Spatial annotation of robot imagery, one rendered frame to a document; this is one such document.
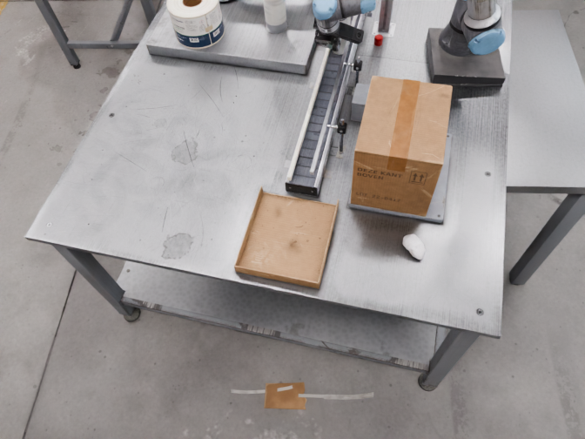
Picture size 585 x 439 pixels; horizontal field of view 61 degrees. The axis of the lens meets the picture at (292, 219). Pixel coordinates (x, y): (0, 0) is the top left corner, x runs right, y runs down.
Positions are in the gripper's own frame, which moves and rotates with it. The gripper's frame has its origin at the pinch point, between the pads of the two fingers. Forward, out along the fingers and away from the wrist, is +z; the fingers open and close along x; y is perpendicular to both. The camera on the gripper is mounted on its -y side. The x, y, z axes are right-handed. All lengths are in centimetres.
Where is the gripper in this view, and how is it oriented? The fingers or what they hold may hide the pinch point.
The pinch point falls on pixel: (339, 46)
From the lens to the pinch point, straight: 197.4
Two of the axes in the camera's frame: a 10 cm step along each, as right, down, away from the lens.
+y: -9.7, -1.8, 1.7
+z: 1.7, 0.3, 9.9
